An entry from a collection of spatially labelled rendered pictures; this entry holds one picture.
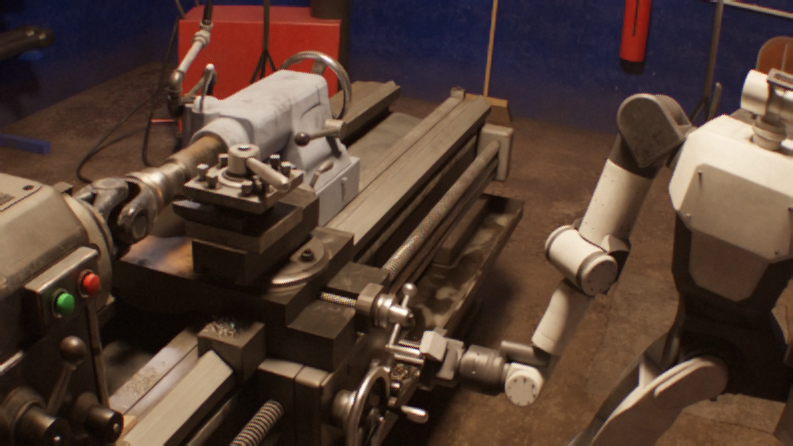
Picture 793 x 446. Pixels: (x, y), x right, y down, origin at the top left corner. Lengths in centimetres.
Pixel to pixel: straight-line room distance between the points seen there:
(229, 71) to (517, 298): 200
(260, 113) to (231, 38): 276
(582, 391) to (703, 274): 171
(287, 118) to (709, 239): 103
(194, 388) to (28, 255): 61
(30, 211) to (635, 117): 98
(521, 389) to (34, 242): 94
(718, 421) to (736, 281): 172
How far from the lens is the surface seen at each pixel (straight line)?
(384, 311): 177
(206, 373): 166
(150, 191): 167
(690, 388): 164
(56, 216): 116
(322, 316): 176
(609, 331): 358
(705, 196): 148
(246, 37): 472
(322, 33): 467
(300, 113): 214
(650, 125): 154
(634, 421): 171
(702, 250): 152
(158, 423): 155
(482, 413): 302
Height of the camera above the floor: 178
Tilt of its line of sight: 25 degrees down
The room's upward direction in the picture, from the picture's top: 4 degrees clockwise
